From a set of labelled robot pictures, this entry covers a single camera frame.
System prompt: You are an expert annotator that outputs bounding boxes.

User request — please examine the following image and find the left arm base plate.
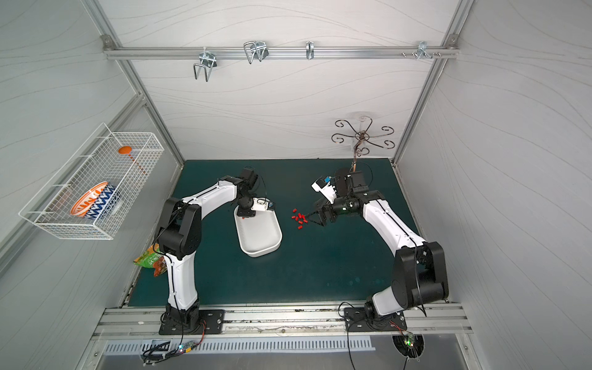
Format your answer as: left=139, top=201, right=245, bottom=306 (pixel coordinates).
left=158, top=309, right=226, bottom=335

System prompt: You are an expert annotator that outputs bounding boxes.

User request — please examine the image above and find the metal hook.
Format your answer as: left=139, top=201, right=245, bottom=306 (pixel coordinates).
left=194, top=48, right=217, bottom=82
left=243, top=41, right=269, bottom=64
left=305, top=41, right=315, bottom=60
left=401, top=41, right=442, bottom=60

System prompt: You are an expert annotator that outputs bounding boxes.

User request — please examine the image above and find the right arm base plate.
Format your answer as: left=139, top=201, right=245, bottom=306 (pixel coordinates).
left=340, top=307, right=407, bottom=332

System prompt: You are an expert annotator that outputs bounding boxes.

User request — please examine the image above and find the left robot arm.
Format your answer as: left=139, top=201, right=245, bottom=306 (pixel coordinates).
left=154, top=167, right=258, bottom=331

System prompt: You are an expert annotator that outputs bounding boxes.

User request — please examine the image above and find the aluminium cross rail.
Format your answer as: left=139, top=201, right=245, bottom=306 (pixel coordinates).
left=103, top=45, right=460, bottom=61

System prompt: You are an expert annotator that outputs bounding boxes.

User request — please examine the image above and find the orange white patterned bowl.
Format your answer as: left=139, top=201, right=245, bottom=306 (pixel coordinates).
left=70, top=181, right=109, bottom=217

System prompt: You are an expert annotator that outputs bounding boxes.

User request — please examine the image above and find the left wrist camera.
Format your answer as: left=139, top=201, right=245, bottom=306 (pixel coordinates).
left=251, top=197, right=274, bottom=212

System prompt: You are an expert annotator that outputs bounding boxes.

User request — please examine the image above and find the blue white patterned bowl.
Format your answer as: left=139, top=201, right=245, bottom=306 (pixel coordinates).
left=83, top=183, right=120, bottom=220

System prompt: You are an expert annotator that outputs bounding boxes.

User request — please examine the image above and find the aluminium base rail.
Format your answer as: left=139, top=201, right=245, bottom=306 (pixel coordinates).
left=91, top=302, right=473, bottom=340

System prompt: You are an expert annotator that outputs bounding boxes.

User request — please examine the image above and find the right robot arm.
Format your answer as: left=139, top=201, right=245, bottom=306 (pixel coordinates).
left=311, top=169, right=450, bottom=319

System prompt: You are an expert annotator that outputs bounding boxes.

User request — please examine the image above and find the copper wire jewelry stand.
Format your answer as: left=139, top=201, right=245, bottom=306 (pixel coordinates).
left=331, top=116, right=396, bottom=172

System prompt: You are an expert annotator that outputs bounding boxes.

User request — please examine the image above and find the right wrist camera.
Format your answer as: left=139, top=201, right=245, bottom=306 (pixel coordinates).
left=311, top=176, right=338, bottom=204

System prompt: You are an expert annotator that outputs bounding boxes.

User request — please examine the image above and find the white plastic storage box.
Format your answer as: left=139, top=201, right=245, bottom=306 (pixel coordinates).
left=234, top=206, right=283, bottom=258

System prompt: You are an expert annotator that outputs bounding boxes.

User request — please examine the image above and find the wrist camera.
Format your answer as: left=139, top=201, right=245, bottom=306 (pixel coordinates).
left=311, top=176, right=338, bottom=204
left=251, top=197, right=274, bottom=212

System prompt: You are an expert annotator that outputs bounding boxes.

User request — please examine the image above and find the white wire basket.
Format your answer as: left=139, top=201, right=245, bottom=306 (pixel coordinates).
left=18, top=123, right=164, bottom=241

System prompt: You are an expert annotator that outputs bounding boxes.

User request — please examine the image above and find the green snack packet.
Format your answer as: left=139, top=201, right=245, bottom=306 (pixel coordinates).
left=134, top=243, right=167, bottom=277

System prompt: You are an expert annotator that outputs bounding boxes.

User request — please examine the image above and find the green table mat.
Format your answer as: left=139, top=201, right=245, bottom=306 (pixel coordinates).
left=128, top=158, right=446, bottom=308

